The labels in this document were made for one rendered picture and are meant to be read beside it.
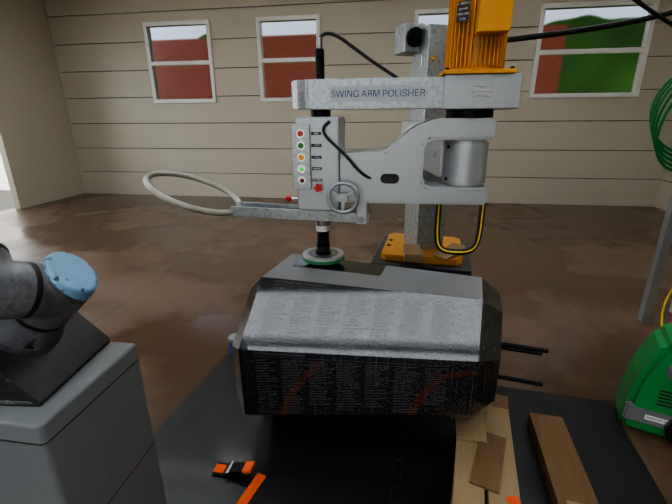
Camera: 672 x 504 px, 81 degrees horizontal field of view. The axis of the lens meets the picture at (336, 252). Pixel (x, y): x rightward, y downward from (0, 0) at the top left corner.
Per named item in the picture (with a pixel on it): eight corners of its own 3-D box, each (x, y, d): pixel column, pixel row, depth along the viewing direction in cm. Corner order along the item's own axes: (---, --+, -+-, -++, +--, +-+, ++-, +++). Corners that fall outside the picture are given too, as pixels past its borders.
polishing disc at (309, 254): (349, 259, 197) (349, 257, 196) (307, 264, 191) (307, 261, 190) (336, 246, 216) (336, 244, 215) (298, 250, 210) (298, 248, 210)
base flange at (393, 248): (389, 237, 290) (390, 231, 288) (459, 242, 278) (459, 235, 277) (380, 260, 245) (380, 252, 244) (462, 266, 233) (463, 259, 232)
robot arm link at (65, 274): (78, 327, 118) (112, 291, 113) (11, 332, 102) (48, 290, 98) (61, 287, 123) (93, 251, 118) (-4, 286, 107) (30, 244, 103)
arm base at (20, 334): (27, 368, 109) (46, 347, 106) (-35, 323, 105) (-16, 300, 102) (72, 332, 127) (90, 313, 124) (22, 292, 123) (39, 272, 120)
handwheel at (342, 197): (360, 210, 186) (361, 178, 181) (359, 215, 177) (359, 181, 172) (329, 209, 188) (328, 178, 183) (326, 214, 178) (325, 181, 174)
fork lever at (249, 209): (370, 215, 203) (371, 206, 202) (368, 225, 185) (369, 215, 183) (241, 209, 211) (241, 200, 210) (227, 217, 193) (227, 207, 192)
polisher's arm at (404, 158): (476, 218, 197) (487, 114, 181) (486, 230, 175) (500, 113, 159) (330, 214, 206) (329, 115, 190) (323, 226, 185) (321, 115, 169)
